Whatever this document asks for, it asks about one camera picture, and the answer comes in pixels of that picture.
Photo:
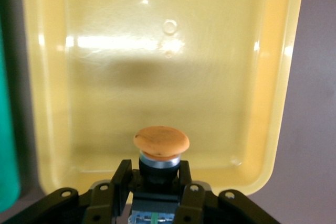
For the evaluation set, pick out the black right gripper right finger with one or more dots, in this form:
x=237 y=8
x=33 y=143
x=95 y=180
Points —
x=194 y=205

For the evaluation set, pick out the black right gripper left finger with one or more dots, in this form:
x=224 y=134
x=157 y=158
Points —
x=102 y=203

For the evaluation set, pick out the scuffed yellow mushroom push button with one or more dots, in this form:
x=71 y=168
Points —
x=160 y=140

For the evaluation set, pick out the green plastic tray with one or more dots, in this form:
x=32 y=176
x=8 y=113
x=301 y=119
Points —
x=5 y=129

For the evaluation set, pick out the yellow plastic tray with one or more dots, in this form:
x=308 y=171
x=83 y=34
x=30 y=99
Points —
x=157 y=64

